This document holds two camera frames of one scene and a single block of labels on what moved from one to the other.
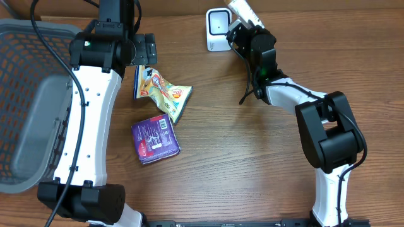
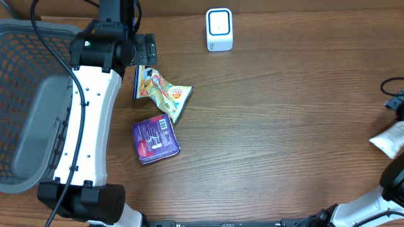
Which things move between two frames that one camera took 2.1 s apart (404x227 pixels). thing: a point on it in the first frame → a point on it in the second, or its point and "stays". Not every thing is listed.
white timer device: (218, 21) stays
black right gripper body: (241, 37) → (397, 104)
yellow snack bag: (170, 99) stays
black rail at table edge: (250, 223) stays
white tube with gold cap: (243, 15) → (391, 141)
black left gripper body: (146, 53) stays
